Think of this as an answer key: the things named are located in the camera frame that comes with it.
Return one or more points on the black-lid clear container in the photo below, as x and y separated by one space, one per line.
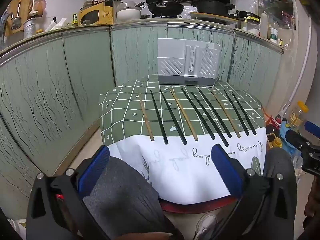
247 20

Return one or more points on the blue plastic container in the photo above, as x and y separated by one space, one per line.
292 150

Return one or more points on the white utensil holder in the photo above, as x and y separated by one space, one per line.
172 52

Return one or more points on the white folded carton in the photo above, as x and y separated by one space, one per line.
56 25

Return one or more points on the dark red-capped bottle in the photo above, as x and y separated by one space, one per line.
271 127

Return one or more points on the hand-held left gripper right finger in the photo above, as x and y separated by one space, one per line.
226 170

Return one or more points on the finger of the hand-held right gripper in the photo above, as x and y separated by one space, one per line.
313 127
297 140

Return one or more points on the white ladle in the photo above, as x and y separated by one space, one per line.
33 8

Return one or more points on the person's right hand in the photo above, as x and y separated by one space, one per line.
313 200

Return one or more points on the green glass bottle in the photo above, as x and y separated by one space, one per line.
75 20

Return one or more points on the red stool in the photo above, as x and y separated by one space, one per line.
197 207

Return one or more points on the white bowl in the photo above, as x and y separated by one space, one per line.
128 11

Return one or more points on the pink plastic scoop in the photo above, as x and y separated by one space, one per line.
42 5

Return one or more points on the green checked tablecloth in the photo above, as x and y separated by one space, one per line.
125 120

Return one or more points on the wooden chopstick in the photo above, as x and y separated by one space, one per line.
145 117
183 114
225 114

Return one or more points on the white pipe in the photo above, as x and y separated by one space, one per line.
297 85

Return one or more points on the white squeeze bottle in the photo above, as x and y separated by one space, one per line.
264 25

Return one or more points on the black wok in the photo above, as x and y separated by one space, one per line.
165 7

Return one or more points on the green label jar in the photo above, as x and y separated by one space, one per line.
274 35

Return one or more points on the metal utensil canister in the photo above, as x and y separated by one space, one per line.
30 28

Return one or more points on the metal ladle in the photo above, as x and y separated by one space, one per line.
16 21

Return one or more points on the yellow-lid jar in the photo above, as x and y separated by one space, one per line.
297 116

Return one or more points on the black cooking pot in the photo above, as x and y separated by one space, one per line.
212 7

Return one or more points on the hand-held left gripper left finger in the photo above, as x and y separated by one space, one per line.
96 170

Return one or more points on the amber cooking oil bottle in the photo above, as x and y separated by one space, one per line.
276 143

